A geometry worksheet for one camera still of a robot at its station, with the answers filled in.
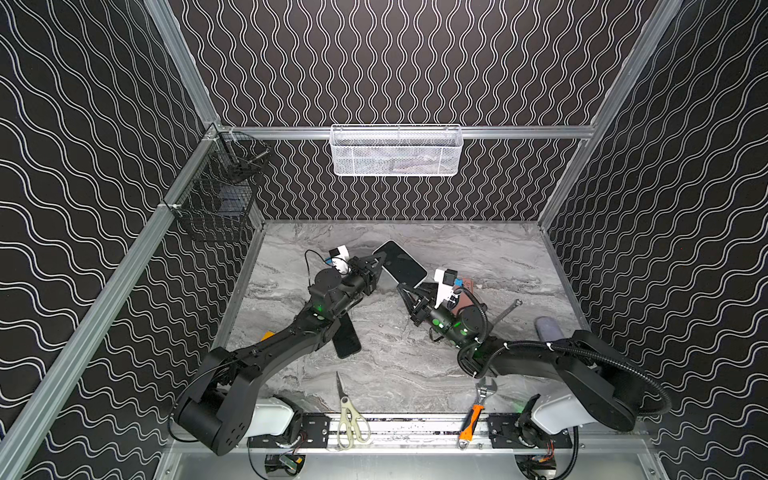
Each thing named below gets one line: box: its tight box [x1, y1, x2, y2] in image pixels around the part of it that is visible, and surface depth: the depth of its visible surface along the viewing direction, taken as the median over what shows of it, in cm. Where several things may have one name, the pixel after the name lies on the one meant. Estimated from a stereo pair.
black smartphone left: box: [332, 312, 362, 359], surface depth 90 cm
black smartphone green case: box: [372, 240, 428, 288], surface depth 76 cm
